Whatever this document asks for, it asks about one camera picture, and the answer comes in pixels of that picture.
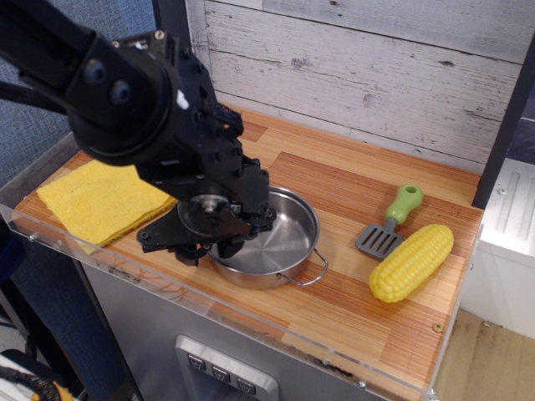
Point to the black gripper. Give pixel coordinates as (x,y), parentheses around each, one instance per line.
(223,196)

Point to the stainless steel pot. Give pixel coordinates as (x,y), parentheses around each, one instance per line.
(276,257)

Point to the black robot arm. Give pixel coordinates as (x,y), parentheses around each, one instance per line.
(146,101)

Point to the yellow folded cloth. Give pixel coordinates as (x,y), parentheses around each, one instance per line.
(98,203)

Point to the yellow plastic corn cob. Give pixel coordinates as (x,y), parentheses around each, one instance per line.
(411,263)

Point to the stainless steel cabinet front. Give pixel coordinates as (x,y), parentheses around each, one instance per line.
(146,324)

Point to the silver button control panel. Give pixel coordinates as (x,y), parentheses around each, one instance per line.
(210,374)

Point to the clear acrylic front guard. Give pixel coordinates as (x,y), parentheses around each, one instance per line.
(324,338)

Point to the yellow object bottom left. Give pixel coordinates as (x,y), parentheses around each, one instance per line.
(51,392)

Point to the white ribbed sink unit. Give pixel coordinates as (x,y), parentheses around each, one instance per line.
(500,282)

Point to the green handled grey spatula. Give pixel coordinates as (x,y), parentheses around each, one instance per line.
(380,240)

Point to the dark vertical right post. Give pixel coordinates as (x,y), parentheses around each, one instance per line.
(513,114)

